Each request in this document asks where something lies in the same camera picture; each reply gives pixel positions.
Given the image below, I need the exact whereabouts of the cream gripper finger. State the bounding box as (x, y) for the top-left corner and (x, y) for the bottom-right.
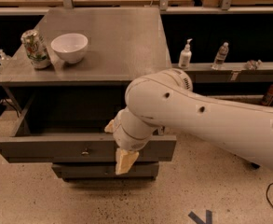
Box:
(116, 148), (139, 175)
(104, 119), (114, 133)

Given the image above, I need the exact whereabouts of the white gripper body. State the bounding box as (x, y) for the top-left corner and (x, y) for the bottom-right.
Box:
(113, 107), (157, 151)

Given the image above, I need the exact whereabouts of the grey top drawer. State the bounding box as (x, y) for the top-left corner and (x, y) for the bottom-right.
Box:
(0, 91), (177, 164)

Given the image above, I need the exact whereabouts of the grey drawer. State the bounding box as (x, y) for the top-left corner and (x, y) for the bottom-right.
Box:
(0, 91), (177, 164)
(51, 162), (159, 179)

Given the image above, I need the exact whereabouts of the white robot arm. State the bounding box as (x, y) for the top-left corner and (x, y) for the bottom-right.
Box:
(105, 68), (273, 175)

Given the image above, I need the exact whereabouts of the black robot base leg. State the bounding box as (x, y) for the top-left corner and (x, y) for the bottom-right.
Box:
(251, 162), (260, 169)

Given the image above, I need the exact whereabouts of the grey bottom drawer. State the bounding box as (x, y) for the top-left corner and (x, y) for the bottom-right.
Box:
(51, 162), (159, 179)

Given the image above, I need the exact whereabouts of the grey drawer cabinet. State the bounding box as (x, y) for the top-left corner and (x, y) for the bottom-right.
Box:
(0, 7), (176, 182)

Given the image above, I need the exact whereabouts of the white ceramic bowl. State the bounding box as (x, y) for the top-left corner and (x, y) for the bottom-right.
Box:
(51, 33), (89, 63)

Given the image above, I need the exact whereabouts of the white lotion pump bottle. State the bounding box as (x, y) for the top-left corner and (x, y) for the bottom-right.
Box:
(178, 38), (192, 68)

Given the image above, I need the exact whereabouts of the green white soda can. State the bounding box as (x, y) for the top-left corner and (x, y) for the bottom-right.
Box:
(20, 29), (51, 69)

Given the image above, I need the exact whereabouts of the clear plastic water bottle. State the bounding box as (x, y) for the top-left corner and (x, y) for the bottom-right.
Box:
(212, 42), (229, 70)

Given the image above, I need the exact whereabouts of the clear sanitizer pump bottle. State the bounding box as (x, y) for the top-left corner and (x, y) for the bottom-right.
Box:
(0, 49), (11, 66)

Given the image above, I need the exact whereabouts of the crumpled clear plastic wrap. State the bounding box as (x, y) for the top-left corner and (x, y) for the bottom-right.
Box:
(245, 60), (262, 70)

